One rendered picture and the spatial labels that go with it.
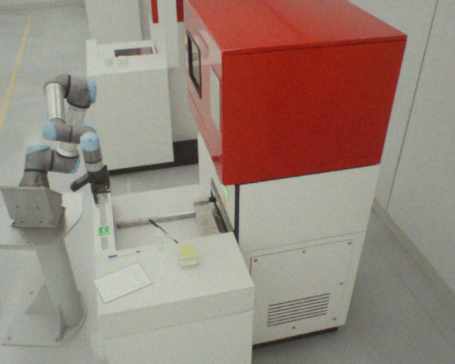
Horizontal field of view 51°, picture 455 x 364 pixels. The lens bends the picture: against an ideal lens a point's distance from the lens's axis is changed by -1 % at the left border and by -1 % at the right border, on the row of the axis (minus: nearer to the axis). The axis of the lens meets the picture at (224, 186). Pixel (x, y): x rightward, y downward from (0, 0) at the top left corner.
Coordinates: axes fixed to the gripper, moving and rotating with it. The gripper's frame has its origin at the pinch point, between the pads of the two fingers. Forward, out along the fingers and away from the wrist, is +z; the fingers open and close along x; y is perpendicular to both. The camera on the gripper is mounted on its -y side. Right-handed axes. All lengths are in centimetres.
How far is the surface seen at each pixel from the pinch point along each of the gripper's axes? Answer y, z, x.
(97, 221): -1.9, 14.7, 7.6
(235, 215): 59, 5, -15
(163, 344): 19, 39, -50
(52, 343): -42, 109, 18
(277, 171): 78, -15, -15
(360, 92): 112, -48, -15
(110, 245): 3.1, 14.7, -10.6
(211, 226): 52, 23, 1
